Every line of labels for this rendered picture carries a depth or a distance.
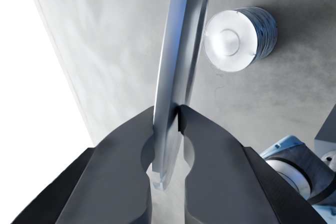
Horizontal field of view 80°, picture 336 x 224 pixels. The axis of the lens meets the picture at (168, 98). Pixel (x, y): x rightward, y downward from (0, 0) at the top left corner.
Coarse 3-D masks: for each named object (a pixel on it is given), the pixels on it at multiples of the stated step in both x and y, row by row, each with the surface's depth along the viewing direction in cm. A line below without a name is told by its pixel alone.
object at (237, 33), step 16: (224, 16) 94; (240, 16) 88; (224, 32) 96; (240, 32) 91; (256, 32) 86; (208, 48) 106; (224, 48) 99; (240, 48) 93; (256, 48) 88; (224, 64) 103; (240, 64) 96
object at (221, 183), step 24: (192, 120) 10; (192, 144) 9; (216, 144) 9; (240, 144) 9; (192, 168) 8; (216, 168) 8; (240, 168) 7; (192, 192) 7; (216, 192) 7; (240, 192) 7; (192, 216) 6; (216, 216) 6; (240, 216) 6; (264, 216) 6
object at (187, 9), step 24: (192, 0) 10; (168, 24) 8; (192, 24) 12; (168, 48) 9; (192, 48) 16; (168, 72) 9; (192, 72) 28; (168, 96) 9; (168, 120) 10; (168, 144) 12; (168, 168) 16
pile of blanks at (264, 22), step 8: (240, 8) 96; (248, 8) 97; (256, 8) 99; (248, 16) 88; (256, 16) 91; (264, 16) 96; (272, 16) 99; (256, 24) 89; (264, 24) 93; (272, 24) 97; (264, 32) 91; (272, 32) 96; (264, 40) 93; (272, 40) 98; (264, 48) 95; (272, 48) 104; (256, 56) 93; (264, 56) 105; (248, 64) 94
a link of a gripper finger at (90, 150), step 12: (84, 156) 8; (72, 168) 8; (84, 168) 8; (60, 180) 7; (72, 180) 7; (48, 192) 7; (60, 192) 7; (36, 204) 6; (48, 204) 6; (60, 204) 6; (24, 216) 6; (36, 216) 6; (48, 216) 6
